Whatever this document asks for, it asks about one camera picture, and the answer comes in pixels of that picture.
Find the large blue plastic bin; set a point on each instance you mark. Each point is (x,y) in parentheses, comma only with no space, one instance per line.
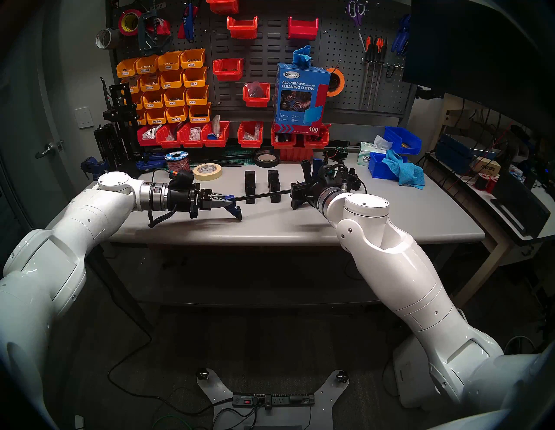
(405,143)

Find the black hanging clamp tool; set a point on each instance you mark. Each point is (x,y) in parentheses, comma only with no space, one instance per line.
(151,41)

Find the orange tape spool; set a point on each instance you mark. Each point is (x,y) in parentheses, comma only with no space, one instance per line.
(342,82)

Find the red and yellow tape roll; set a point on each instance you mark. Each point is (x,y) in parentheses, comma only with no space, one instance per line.
(122,24)

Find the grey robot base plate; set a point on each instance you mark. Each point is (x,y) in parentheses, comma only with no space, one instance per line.
(217,390)

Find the black flat case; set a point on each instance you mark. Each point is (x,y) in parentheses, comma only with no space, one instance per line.
(522,206)

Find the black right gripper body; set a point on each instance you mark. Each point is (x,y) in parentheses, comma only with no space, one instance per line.
(320,186)

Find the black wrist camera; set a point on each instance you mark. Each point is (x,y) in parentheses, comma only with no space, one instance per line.
(181,177)
(334,172)

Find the crumpled blue microfiber cloth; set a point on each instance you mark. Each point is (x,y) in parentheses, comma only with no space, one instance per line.
(407,173)

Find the stack of red bins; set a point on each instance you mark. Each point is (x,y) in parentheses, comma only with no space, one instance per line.
(295,154)

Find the yellow bin labelled M2.5-5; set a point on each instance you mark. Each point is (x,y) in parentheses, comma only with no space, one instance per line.
(177,118)

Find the small cardboard box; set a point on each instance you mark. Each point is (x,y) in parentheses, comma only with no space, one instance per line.
(486,167)

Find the yellow parts bin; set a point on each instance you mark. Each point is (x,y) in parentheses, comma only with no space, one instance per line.
(153,104)
(172,84)
(147,69)
(150,87)
(126,73)
(156,120)
(169,66)

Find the Kimtech tissue box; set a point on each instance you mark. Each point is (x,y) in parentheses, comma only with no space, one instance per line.
(363,156)

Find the dark blue storage bin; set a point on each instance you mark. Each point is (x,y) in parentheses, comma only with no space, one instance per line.
(453,149)

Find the white user manual leaflet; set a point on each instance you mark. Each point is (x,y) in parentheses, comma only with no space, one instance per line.
(215,125)

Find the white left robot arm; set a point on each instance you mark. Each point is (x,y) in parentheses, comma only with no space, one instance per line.
(65,234)

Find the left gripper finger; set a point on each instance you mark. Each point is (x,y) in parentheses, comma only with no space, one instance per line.
(213,196)
(213,204)

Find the orange black screwdriver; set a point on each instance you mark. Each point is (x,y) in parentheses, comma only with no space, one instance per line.
(367,43)
(380,44)

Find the yellow bin labelled M4 HEX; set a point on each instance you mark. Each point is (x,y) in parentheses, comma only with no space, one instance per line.
(200,117)

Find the black notched printed block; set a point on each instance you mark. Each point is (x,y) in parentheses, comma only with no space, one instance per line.
(353,173)

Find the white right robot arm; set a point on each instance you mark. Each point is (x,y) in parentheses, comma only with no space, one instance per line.
(399,268)

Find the beige masking tape roll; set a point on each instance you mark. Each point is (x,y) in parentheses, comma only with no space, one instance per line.
(207,177)

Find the blue cloth tuft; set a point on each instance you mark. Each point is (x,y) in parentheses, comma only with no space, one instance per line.
(302,56)

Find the beige side desk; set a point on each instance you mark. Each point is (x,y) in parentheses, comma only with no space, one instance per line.
(490,264)

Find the green cutting mat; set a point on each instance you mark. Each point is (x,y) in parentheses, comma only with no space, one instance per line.
(249,158)

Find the clear bag of parts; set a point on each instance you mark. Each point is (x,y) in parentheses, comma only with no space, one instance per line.
(255,89)

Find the white light switch plate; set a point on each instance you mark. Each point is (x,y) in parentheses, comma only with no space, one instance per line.
(83,118)

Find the red bin with screw pack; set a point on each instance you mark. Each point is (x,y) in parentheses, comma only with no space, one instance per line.
(249,143)

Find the large black monitor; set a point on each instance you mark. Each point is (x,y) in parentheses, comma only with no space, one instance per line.
(481,43)

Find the blue spare clamp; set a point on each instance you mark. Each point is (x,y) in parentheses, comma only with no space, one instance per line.
(151,162)

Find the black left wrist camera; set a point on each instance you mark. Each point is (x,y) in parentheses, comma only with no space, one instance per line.
(181,177)

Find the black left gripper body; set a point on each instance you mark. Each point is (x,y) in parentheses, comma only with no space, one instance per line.
(181,200)

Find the black 3D printed piece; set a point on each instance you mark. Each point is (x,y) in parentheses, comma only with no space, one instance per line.
(274,184)
(250,186)

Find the red bin with red parts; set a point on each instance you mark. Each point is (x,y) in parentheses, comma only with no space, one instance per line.
(316,142)

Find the red wall bin with bag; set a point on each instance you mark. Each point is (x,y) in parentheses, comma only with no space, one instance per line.
(256,102)

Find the grey workbench frame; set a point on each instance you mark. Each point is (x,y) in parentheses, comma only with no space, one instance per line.
(217,284)

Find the blue cleaning cloths box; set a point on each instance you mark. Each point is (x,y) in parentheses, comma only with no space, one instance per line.
(299,99)

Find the white vented robot base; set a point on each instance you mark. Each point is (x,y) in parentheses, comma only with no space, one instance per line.
(407,377)

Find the black tape roll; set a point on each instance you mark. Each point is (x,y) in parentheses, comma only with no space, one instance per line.
(266,164)

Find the red bin with small bags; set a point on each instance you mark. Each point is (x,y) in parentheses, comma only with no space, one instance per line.
(190,142)

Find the black base knob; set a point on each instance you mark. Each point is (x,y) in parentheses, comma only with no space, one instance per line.
(202,374)
(342,376)

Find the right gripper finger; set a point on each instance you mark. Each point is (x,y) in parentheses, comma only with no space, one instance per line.
(300,189)
(301,203)

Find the dark pegboard wall panel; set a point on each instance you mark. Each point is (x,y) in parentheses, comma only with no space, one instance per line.
(264,56)

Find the yellow bin labelled M3X6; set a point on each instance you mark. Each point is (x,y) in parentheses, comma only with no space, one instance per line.
(193,63)

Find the grey duct tape roll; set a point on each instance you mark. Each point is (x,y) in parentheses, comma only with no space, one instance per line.
(106,39)

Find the black power strip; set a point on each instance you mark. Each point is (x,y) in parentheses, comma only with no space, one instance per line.
(273,399)

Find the yellow bin labelled M3-4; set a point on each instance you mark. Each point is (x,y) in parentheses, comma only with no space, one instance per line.
(195,81)

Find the blue and black bar clamp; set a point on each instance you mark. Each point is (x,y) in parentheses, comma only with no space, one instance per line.
(236,212)

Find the yellow bin labelled M3-8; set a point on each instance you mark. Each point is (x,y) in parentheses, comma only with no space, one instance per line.
(174,102)

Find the small blue plastic bin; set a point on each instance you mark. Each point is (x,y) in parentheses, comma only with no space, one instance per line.
(376,171)

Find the blue bench vise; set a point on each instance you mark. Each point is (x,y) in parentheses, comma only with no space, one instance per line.
(93,166)

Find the black metal frame stand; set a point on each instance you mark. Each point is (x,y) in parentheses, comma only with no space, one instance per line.
(117,115)

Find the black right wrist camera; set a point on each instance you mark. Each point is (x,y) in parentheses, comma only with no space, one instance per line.
(334,172)

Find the red bin with manual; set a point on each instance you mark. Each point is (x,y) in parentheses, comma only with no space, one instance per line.
(217,142)

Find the yellow bin labelled M3-6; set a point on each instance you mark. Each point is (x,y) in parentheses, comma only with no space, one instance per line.
(197,100)

